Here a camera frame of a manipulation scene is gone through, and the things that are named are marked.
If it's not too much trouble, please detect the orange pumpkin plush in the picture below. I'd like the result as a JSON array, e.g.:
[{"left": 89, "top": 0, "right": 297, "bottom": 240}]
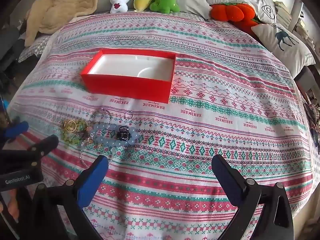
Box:
[{"left": 209, "top": 2, "right": 263, "bottom": 34}]

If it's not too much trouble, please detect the beige quilted blanket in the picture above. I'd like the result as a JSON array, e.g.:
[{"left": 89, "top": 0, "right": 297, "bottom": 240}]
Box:
[{"left": 24, "top": 0, "right": 112, "bottom": 47}]

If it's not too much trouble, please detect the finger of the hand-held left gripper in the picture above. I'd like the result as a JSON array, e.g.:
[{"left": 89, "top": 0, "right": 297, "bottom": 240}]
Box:
[
  {"left": 0, "top": 121, "right": 29, "bottom": 143},
  {"left": 0, "top": 134, "right": 59, "bottom": 161}
]

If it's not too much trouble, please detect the pale blue bead bracelet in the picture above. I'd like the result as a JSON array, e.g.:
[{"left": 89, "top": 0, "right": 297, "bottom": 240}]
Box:
[{"left": 87, "top": 124, "right": 138, "bottom": 147}]

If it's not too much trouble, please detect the dark cloth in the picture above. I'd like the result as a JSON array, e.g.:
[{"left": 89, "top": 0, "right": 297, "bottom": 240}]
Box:
[{"left": 0, "top": 25, "right": 28, "bottom": 68}]

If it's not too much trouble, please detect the clear bead bracelet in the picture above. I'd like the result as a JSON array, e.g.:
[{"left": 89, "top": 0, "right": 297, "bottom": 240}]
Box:
[{"left": 90, "top": 108, "right": 113, "bottom": 131}]

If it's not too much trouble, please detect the person's left hand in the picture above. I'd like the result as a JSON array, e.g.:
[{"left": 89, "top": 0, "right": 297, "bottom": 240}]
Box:
[{"left": 0, "top": 194, "right": 20, "bottom": 221}]

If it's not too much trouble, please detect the dark clutter pile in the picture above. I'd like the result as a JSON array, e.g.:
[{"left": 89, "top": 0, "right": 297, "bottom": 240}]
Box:
[{"left": 304, "top": 90, "right": 320, "bottom": 137}]

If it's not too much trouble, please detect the red box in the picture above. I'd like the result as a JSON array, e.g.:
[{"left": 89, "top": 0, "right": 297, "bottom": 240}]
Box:
[{"left": 80, "top": 49, "right": 177, "bottom": 104}]

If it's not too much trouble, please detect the grey checkered sheet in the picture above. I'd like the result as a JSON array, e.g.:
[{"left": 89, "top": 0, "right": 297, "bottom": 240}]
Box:
[{"left": 17, "top": 34, "right": 53, "bottom": 63}]

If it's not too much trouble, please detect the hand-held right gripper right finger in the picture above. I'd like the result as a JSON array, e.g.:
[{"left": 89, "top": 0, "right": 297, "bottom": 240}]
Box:
[{"left": 211, "top": 154, "right": 294, "bottom": 240}]

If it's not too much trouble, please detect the gold ring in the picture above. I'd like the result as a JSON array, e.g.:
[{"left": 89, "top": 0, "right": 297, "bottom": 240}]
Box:
[{"left": 62, "top": 120, "right": 77, "bottom": 132}]

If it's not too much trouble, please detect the patterned knit-print blanket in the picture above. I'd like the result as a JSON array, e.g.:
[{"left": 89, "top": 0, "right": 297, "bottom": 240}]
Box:
[{"left": 12, "top": 11, "right": 315, "bottom": 240}]

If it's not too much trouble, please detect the white bunny plush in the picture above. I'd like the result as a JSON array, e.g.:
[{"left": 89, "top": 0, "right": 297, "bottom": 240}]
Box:
[{"left": 110, "top": 0, "right": 132, "bottom": 14}]

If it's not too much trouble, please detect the thin beaded chain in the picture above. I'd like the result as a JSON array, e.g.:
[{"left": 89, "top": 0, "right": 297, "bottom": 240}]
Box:
[{"left": 79, "top": 140, "right": 91, "bottom": 167}]

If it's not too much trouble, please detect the black hair claw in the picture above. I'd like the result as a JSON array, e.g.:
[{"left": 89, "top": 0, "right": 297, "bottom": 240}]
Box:
[{"left": 117, "top": 126, "right": 130, "bottom": 142}]

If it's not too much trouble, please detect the white deer-print pillow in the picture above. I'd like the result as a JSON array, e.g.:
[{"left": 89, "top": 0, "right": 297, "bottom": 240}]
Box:
[{"left": 251, "top": 22, "right": 317, "bottom": 79}]

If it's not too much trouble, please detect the green bead bracelet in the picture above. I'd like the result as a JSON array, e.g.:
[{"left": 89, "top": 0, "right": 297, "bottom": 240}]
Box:
[{"left": 61, "top": 119, "right": 92, "bottom": 143}]

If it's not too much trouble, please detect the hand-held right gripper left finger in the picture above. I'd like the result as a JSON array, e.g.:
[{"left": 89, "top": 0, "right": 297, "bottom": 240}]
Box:
[{"left": 32, "top": 155, "right": 109, "bottom": 240}]

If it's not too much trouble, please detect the white shelf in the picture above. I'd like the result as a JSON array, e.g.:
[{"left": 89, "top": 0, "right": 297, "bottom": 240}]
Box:
[{"left": 275, "top": 0, "right": 320, "bottom": 46}]

